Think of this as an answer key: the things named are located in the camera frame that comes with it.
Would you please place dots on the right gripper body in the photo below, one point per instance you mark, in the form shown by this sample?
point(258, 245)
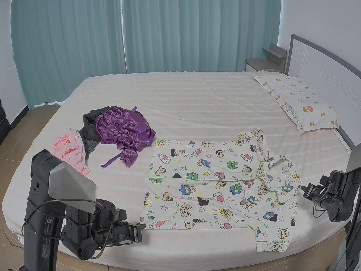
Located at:
point(314, 191)

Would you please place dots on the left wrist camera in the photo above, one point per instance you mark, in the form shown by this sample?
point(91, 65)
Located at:
point(121, 215)

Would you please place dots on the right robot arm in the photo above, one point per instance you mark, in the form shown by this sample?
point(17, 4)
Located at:
point(338, 202)

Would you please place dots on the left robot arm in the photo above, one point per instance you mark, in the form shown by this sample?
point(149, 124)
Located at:
point(39, 230)

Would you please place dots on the bed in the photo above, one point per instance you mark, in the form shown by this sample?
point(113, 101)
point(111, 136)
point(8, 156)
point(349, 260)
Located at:
point(197, 103)

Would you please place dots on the black chest of drawers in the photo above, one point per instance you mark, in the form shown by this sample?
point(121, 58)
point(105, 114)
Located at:
point(4, 123)

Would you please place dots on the purple satin garment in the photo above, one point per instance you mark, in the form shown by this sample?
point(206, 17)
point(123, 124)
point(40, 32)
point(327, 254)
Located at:
point(124, 128)

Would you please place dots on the pink garment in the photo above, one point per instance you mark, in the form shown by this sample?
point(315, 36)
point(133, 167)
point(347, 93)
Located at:
point(70, 148)

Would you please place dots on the dark grey garment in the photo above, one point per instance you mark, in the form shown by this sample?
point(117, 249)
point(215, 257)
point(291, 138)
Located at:
point(90, 131)

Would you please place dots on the white printed pyjama top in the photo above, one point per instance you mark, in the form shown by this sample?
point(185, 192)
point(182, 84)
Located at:
point(214, 185)

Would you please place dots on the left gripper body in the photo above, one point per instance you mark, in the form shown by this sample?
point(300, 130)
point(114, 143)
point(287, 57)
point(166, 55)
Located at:
point(124, 233)

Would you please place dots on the grey bedside table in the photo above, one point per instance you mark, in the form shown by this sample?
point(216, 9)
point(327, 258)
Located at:
point(263, 61)

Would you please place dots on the white printed pillow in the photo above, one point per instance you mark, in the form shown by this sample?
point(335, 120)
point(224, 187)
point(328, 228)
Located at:
point(299, 100)

